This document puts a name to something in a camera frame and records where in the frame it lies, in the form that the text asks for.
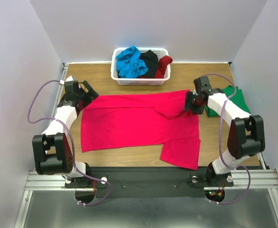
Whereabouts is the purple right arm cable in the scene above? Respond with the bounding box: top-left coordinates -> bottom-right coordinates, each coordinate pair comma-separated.
206,73 -> 251,205

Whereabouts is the dark red t shirt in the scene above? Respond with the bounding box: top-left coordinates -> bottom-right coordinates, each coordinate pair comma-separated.
141,55 -> 173,79

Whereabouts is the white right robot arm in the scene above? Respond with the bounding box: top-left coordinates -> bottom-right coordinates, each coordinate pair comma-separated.
184,74 -> 265,185

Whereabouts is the aluminium frame rail right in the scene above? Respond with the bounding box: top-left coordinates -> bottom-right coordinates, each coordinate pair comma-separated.
244,115 -> 278,190

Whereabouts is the blue t shirt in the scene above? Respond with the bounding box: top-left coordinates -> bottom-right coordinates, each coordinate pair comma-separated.
115,46 -> 148,79

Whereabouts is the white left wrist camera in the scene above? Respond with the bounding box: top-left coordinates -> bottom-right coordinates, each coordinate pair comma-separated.
59,76 -> 75,86

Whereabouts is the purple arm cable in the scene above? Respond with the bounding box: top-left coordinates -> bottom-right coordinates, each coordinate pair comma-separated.
27,80 -> 112,207
206,73 -> 251,205

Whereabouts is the green folded t shirt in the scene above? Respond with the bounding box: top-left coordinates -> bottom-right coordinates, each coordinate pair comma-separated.
205,85 -> 250,117

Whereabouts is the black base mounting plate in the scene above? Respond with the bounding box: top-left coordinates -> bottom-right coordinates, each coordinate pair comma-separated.
35,166 -> 237,199

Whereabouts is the aluminium frame rail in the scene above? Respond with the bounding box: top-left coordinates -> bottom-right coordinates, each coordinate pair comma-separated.
42,63 -> 69,136
244,115 -> 278,190

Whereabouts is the black t shirt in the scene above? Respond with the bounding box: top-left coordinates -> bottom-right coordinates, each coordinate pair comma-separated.
140,50 -> 158,78

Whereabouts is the pink red t shirt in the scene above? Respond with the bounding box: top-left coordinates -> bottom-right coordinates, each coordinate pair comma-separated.
81,90 -> 201,170

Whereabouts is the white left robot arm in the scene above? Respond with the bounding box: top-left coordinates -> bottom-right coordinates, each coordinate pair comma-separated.
32,76 -> 99,187

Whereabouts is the white plastic basket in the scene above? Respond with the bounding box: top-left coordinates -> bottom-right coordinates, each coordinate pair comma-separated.
110,47 -> 171,86

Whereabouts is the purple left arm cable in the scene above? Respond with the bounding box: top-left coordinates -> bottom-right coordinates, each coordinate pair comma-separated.
27,80 -> 112,207

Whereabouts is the aluminium frame rail left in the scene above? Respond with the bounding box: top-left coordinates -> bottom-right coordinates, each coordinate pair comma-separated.
42,63 -> 69,136

